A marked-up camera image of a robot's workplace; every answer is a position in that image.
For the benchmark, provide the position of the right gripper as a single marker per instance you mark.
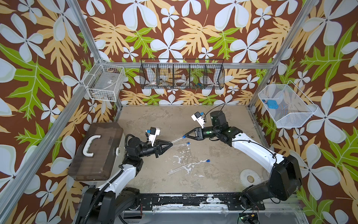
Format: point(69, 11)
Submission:
point(199, 134)

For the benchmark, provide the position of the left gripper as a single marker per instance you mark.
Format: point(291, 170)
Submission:
point(156, 150)

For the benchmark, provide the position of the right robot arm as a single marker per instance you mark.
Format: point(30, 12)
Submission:
point(284, 172)

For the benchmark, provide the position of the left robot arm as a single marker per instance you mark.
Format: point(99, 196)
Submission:
point(103, 204)

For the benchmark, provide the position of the brown plastic case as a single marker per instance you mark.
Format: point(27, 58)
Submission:
point(95, 158)

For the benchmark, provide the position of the white tape roll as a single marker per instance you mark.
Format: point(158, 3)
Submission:
point(249, 177)

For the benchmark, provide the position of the blue object in basket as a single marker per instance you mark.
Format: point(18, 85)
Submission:
point(272, 104)

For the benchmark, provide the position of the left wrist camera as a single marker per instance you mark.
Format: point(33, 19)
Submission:
point(151, 134)

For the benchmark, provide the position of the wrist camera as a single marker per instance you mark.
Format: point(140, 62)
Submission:
point(199, 117)
point(151, 134)

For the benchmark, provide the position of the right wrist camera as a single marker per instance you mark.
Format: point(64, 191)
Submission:
point(199, 117)

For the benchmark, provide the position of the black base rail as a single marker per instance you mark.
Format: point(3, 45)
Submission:
point(147, 202)

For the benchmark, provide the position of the black wire basket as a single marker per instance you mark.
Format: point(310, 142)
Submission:
point(172, 73)

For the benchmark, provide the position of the white wire basket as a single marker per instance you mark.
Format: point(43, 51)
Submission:
point(104, 81)

